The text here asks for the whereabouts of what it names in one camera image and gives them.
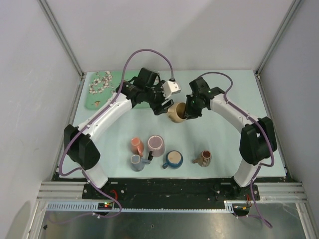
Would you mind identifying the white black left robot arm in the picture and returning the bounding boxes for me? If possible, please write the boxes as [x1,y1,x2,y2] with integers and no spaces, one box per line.
[63,68,181,199]

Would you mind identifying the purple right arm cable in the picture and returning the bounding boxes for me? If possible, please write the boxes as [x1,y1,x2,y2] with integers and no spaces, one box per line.
[203,72,274,229]

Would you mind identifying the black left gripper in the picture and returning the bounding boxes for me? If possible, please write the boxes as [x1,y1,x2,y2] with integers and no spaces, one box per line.
[144,81,173,116]

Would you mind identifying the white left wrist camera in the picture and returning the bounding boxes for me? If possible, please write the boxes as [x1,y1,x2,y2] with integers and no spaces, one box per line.
[162,80,181,99]

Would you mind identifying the dark blue mug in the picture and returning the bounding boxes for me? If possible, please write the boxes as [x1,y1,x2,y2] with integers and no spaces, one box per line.
[162,150,183,169]

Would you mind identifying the brown striped mug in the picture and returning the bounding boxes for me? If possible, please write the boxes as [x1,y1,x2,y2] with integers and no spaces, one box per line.
[192,150,211,167]

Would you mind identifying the left aluminium frame post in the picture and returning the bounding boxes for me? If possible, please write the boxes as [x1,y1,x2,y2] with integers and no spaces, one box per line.
[37,0,85,78]

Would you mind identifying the beige round mug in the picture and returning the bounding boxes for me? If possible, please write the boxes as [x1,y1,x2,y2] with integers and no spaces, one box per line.
[166,102,186,123]

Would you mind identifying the lilac mug black handle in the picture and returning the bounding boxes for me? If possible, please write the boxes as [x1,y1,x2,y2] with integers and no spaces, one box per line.
[147,135,165,160]

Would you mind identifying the salmon pink mug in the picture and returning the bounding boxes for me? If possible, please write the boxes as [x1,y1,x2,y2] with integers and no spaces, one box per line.
[131,137,144,157]

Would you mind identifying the grey blue small mug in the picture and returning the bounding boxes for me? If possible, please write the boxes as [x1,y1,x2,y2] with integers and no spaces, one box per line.
[131,154,151,172]

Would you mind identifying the aluminium frame post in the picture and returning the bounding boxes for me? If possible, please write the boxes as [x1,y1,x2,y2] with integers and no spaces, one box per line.
[37,0,85,78]
[254,0,304,77]

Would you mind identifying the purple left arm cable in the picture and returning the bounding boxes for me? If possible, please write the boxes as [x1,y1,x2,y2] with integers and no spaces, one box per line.
[47,48,175,224]

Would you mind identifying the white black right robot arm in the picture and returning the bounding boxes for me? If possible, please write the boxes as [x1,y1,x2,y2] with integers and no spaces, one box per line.
[184,76,277,200]

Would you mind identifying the grey slotted cable duct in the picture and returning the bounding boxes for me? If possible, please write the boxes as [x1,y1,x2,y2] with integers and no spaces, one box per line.
[46,201,239,213]

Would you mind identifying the right aluminium frame post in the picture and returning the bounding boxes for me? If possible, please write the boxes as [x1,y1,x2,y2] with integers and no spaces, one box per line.
[254,0,304,77]

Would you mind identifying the green floral placemat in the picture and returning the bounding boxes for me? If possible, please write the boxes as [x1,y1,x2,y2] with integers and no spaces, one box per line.
[84,69,161,110]

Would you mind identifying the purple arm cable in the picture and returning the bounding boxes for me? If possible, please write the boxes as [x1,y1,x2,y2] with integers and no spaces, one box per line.
[203,72,274,229]
[47,48,175,224]

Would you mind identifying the aluminium front rail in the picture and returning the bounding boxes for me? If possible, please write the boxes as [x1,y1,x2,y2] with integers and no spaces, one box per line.
[36,182,308,203]

